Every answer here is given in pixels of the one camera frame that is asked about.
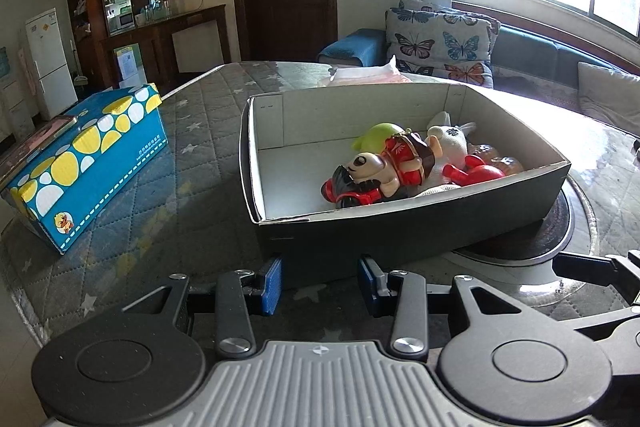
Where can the round black hotplate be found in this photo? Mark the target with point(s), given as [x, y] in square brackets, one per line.
[550, 232]

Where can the white rabbit plush toy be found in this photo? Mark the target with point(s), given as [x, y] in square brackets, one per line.
[450, 142]

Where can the green toy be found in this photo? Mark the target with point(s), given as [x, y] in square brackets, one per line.
[380, 134]

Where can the grey star quilted desktop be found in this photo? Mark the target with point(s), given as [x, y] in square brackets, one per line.
[200, 187]

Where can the red plastic toy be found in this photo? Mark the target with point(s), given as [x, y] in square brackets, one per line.
[475, 172]

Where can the white refrigerator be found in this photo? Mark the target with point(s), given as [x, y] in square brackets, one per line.
[50, 67]

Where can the orange brown toy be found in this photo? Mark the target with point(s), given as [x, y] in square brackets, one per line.
[510, 166]

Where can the figure toy red outfit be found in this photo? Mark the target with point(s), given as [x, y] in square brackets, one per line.
[370, 167]

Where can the blue carton yellow white dots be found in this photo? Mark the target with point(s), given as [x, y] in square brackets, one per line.
[100, 167]

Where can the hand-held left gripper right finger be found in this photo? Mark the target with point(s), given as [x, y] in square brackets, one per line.
[366, 287]

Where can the dark cardboard box white inside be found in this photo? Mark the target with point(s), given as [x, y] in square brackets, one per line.
[400, 227]

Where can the red black toy car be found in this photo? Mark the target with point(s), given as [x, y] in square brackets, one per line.
[350, 197]

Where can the butterfly print pillow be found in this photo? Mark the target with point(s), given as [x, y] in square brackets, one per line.
[470, 19]
[435, 52]

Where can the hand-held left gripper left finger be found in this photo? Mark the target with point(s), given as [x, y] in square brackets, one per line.
[272, 284]

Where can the dark wooden sideboard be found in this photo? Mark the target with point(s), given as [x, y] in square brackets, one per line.
[155, 37]

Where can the dark book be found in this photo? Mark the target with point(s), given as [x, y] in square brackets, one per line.
[40, 139]

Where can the blue sofa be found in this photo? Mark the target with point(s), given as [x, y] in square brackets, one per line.
[530, 52]

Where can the blue white paper sign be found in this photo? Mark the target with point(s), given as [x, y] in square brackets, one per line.
[130, 64]

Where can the pink tissue pack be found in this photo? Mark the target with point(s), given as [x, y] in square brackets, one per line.
[360, 74]

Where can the white microwave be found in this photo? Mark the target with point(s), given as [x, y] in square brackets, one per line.
[122, 21]

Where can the white cushion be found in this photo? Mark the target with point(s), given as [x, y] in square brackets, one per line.
[607, 92]

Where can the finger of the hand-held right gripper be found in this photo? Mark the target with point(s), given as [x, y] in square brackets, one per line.
[622, 272]

